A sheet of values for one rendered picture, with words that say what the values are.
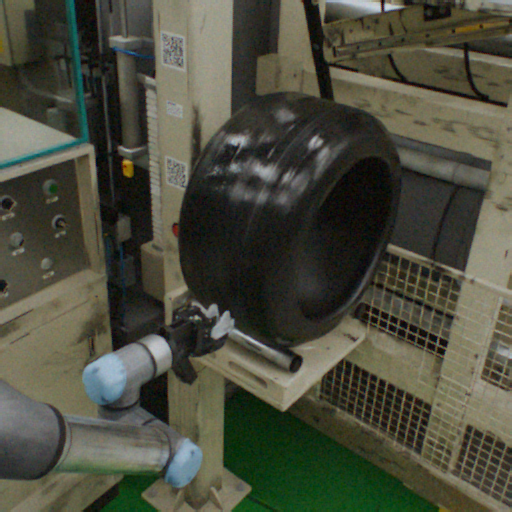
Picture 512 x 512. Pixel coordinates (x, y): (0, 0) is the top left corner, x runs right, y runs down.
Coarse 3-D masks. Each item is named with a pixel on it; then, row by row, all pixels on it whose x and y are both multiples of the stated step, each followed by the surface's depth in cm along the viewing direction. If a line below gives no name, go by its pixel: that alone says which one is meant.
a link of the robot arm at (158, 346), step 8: (152, 336) 119; (152, 344) 117; (160, 344) 117; (152, 352) 115; (160, 352) 117; (168, 352) 118; (160, 360) 116; (168, 360) 118; (160, 368) 117; (168, 368) 119
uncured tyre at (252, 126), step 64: (256, 128) 129; (320, 128) 126; (384, 128) 141; (192, 192) 131; (256, 192) 122; (320, 192) 124; (384, 192) 161; (192, 256) 133; (256, 256) 123; (320, 256) 173; (256, 320) 131; (320, 320) 147
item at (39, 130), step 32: (0, 0) 129; (32, 0) 135; (64, 0) 140; (0, 32) 132; (32, 32) 137; (64, 32) 143; (0, 64) 134; (32, 64) 140; (64, 64) 146; (0, 96) 136; (32, 96) 142; (64, 96) 149; (0, 128) 139; (32, 128) 145; (64, 128) 152; (0, 160) 142
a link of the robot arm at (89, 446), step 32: (0, 384) 80; (0, 416) 77; (32, 416) 79; (64, 416) 87; (0, 448) 76; (32, 448) 78; (64, 448) 83; (96, 448) 90; (128, 448) 96; (160, 448) 103; (192, 448) 108
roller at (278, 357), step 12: (192, 300) 162; (204, 312) 159; (240, 336) 153; (252, 336) 151; (252, 348) 151; (264, 348) 149; (276, 348) 148; (276, 360) 147; (288, 360) 145; (300, 360) 146
